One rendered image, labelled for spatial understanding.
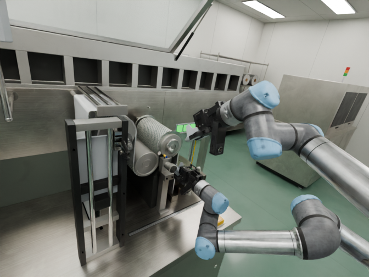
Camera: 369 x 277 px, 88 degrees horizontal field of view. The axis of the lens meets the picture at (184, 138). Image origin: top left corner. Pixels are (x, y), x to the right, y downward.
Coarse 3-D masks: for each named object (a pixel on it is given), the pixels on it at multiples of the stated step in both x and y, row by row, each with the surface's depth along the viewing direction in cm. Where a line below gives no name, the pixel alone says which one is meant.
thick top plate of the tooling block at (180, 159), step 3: (180, 156) 129; (180, 159) 125; (183, 159) 125; (177, 162) 121; (180, 162) 121; (183, 162) 122; (186, 162) 123; (177, 165) 117; (186, 165) 119; (189, 165) 119; (192, 165) 120; (201, 171) 115; (204, 174) 112; (204, 177) 112; (180, 183) 106; (180, 186) 107; (183, 186) 104
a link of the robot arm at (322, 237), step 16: (208, 224) 76; (304, 224) 65; (320, 224) 62; (208, 240) 69; (224, 240) 68; (240, 240) 66; (256, 240) 65; (272, 240) 63; (288, 240) 62; (304, 240) 60; (320, 240) 59; (336, 240) 60; (208, 256) 68; (304, 256) 59; (320, 256) 59
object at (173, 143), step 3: (174, 138) 90; (168, 141) 88; (171, 141) 87; (174, 141) 89; (177, 141) 90; (168, 144) 87; (171, 144) 88; (174, 144) 90; (177, 144) 91; (165, 147) 87; (168, 147) 88; (171, 147) 89; (174, 147) 90; (177, 147) 91; (165, 150) 88; (168, 150) 88; (174, 150) 91; (168, 153) 89; (171, 153) 90
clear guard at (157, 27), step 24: (24, 0) 63; (48, 0) 65; (72, 0) 68; (96, 0) 70; (120, 0) 73; (144, 0) 76; (168, 0) 79; (192, 0) 82; (48, 24) 74; (72, 24) 77; (96, 24) 80; (120, 24) 83; (144, 24) 87; (168, 24) 91; (168, 48) 108
